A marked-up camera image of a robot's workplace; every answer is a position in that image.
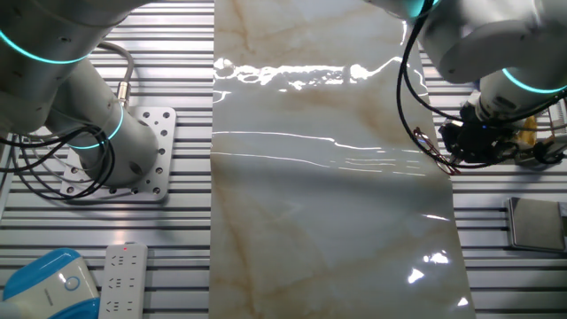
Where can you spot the grey vented box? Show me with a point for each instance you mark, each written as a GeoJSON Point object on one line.
{"type": "Point", "coordinates": [560, 124]}

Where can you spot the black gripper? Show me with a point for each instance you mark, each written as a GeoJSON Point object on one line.
{"type": "Point", "coordinates": [485, 144]}

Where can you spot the metal corner bracket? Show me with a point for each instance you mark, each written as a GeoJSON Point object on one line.
{"type": "Point", "coordinates": [525, 158]}

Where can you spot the marble pattern table mat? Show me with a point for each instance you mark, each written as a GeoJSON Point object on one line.
{"type": "Point", "coordinates": [310, 221]}

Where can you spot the yellow plastic bag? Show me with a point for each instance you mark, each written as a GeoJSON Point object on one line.
{"type": "Point", "coordinates": [528, 130]}

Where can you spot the blue and white device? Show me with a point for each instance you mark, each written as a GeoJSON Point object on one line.
{"type": "Point", "coordinates": [44, 288]}

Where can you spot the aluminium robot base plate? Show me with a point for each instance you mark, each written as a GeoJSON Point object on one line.
{"type": "Point", "coordinates": [161, 133]}

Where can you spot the brown frame glasses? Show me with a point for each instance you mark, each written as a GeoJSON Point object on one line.
{"type": "Point", "coordinates": [427, 146]}

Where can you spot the black round knob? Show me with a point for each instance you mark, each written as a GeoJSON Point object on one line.
{"type": "Point", "coordinates": [547, 153]}

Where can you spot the square steel plate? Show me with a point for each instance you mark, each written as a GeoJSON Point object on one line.
{"type": "Point", "coordinates": [536, 223]}

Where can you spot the white power strip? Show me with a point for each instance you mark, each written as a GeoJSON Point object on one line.
{"type": "Point", "coordinates": [121, 283]}

